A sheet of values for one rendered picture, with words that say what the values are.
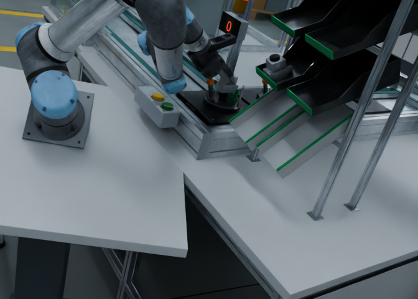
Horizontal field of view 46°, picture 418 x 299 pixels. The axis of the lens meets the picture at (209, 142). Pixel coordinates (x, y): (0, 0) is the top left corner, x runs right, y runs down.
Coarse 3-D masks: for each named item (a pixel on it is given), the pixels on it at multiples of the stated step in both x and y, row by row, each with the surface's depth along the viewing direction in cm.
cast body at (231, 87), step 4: (232, 72) 173; (236, 76) 173; (236, 80) 173; (216, 84) 174; (228, 84) 172; (232, 84) 173; (216, 88) 174; (220, 88) 172; (224, 88) 172; (228, 88) 173; (232, 88) 174; (220, 92) 173; (224, 92) 173; (228, 92) 174; (232, 92) 175
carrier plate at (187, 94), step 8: (184, 96) 177; (192, 96) 178; (200, 96) 180; (192, 104) 172; (200, 104) 174; (200, 112) 168; (208, 112) 170; (216, 112) 172; (208, 120) 164; (216, 120) 166; (224, 120) 167
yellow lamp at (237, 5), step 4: (236, 0) 181; (240, 0) 180; (244, 0) 181; (236, 4) 181; (240, 4) 181; (244, 4) 181; (236, 8) 182; (240, 8) 181; (244, 8) 182; (240, 12) 182; (244, 12) 184
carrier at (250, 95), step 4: (240, 92) 194; (244, 92) 195; (248, 92) 196; (252, 92) 197; (256, 92) 198; (260, 92) 193; (244, 96) 191; (248, 96) 192; (252, 96) 193; (256, 96) 194; (260, 96) 189; (244, 100) 188; (248, 100) 188; (252, 100) 189; (248, 104) 186
